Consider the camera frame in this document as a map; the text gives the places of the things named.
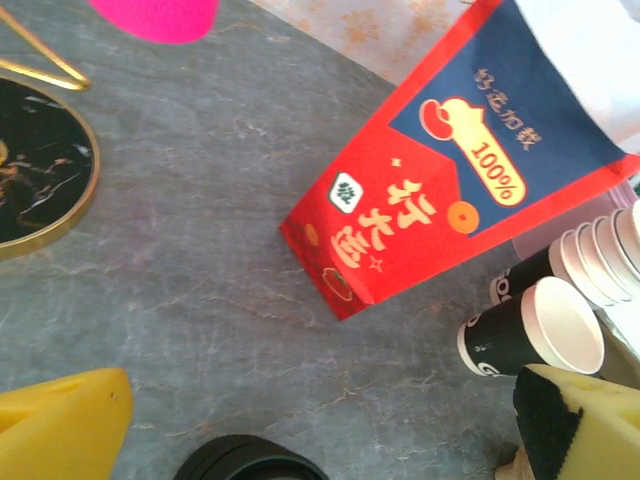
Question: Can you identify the pink egg-shaped makeup sponge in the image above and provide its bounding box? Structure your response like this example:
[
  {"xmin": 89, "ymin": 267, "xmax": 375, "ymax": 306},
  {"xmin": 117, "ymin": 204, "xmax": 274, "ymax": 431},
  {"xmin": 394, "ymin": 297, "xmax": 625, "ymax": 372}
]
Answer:
[{"xmin": 88, "ymin": 0, "xmax": 219, "ymax": 47}]

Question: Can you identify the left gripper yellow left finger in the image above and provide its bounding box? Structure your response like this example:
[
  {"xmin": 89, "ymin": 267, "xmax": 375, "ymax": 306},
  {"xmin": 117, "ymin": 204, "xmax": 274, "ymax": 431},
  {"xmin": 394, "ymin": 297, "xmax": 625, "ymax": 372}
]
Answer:
[{"xmin": 0, "ymin": 367, "xmax": 134, "ymax": 480}]

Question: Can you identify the brown pulp cup carrier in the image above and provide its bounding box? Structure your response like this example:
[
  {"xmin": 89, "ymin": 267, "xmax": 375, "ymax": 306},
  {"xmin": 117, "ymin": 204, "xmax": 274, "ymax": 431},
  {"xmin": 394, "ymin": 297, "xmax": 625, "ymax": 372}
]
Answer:
[{"xmin": 499, "ymin": 442, "xmax": 531, "ymax": 480}]

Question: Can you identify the stack of black cup lids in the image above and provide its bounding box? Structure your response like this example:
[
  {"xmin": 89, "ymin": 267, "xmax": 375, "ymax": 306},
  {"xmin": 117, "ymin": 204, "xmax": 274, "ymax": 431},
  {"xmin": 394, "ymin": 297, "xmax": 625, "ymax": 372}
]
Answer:
[{"xmin": 174, "ymin": 433, "xmax": 330, "ymax": 480}]

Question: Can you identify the black paper coffee cup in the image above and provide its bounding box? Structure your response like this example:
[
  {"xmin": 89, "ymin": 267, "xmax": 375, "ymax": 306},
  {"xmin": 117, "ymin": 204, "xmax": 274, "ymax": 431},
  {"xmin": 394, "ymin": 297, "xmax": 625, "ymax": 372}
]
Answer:
[{"xmin": 456, "ymin": 275, "xmax": 607, "ymax": 380}]

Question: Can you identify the red paper takeout bag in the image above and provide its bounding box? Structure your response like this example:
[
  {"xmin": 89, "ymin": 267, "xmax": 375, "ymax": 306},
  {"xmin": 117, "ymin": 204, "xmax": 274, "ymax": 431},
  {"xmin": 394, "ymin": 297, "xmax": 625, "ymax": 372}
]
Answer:
[{"xmin": 278, "ymin": 0, "xmax": 640, "ymax": 321}]

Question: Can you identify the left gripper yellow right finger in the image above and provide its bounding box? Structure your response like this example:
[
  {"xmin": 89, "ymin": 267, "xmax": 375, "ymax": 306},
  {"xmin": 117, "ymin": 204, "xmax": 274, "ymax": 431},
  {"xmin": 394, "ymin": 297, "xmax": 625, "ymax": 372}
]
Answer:
[{"xmin": 513, "ymin": 363, "xmax": 640, "ymax": 480}]

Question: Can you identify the stack of paper cups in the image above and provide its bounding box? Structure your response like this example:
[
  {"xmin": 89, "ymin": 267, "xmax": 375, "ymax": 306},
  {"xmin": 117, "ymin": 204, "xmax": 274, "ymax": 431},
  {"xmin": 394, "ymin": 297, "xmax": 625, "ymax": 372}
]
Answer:
[{"xmin": 492, "ymin": 199, "xmax": 640, "ymax": 309}]

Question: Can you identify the gold wire stand black base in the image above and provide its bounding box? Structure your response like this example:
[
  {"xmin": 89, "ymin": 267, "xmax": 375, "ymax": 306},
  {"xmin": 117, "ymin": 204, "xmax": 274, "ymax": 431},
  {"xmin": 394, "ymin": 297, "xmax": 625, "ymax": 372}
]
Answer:
[{"xmin": 0, "ymin": 4, "xmax": 102, "ymax": 262}]

